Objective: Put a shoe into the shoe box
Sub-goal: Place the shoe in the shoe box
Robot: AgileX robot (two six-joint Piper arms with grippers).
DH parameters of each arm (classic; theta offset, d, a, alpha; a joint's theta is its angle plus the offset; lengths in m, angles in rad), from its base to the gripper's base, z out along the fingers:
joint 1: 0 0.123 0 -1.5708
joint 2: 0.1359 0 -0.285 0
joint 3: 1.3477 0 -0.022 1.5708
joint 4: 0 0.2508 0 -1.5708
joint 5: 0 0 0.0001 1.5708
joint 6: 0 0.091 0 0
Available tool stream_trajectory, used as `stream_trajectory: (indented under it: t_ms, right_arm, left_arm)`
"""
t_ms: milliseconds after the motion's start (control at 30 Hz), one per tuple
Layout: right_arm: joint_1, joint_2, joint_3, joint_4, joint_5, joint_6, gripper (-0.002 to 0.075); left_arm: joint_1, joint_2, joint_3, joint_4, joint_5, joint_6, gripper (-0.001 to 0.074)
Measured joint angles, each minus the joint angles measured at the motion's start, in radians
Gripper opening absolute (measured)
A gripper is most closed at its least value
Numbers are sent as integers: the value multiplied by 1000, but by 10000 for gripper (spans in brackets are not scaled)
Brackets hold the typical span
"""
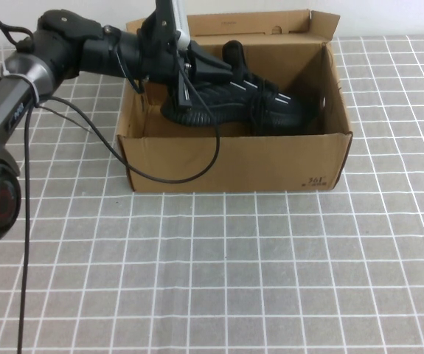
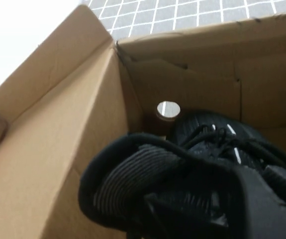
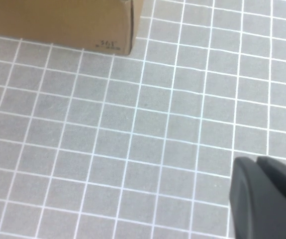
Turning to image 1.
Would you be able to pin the grey white-grid tablecloth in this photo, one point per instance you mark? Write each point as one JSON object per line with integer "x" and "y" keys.
{"x": 270, "y": 276}

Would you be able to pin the brown cardboard shoe box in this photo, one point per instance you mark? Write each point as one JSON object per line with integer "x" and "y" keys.
{"x": 233, "y": 162}

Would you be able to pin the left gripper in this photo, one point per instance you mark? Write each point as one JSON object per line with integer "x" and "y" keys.
{"x": 160, "y": 59}

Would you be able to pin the thin plastic zip tie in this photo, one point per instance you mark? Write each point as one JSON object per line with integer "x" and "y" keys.
{"x": 31, "y": 85}

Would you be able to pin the black knit sneaker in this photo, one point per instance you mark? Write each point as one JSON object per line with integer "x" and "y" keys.
{"x": 270, "y": 107}

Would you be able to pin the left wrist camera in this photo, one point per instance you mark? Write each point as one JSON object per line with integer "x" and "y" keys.
{"x": 176, "y": 18}

